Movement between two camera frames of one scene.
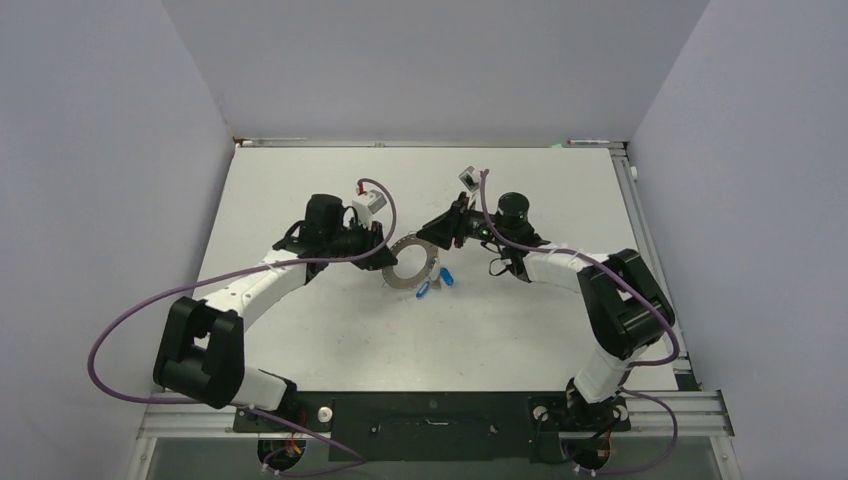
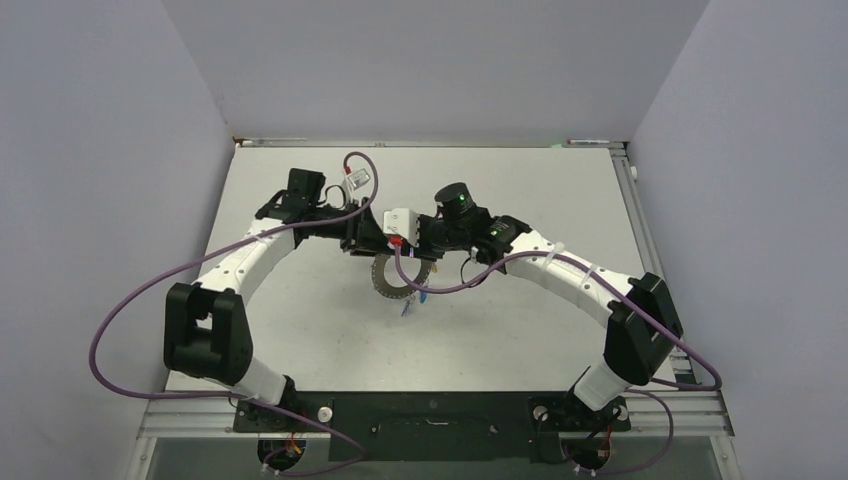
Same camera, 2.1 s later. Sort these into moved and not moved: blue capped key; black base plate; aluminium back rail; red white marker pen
Moved: blue capped key
Not moved: red white marker pen; black base plate; aluminium back rail
